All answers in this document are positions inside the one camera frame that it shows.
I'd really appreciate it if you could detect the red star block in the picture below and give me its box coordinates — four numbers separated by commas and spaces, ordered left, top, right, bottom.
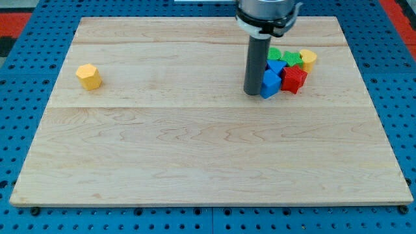
281, 65, 307, 94

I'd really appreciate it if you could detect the light wooden board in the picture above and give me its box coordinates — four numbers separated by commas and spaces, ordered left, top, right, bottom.
10, 16, 413, 207

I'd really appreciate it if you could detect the blue cube block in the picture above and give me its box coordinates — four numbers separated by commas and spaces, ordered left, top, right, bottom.
260, 70, 281, 99

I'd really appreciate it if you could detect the yellow hexagonal block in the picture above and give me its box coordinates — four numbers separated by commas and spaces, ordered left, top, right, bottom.
75, 64, 102, 90

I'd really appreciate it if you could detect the green star block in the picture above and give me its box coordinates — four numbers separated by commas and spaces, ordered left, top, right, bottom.
280, 51, 304, 68

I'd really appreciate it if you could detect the blue triangular block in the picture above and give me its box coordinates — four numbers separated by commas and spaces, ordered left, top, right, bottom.
266, 60, 287, 76

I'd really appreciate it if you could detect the green semicircle block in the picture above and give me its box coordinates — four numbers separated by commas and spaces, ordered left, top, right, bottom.
267, 47, 282, 60

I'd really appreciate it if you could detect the yellow cylinder block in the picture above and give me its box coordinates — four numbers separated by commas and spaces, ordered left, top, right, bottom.
299, 49, 318, 73

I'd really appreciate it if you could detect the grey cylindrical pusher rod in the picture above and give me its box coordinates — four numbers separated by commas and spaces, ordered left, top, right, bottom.
244, 36, 270, 96

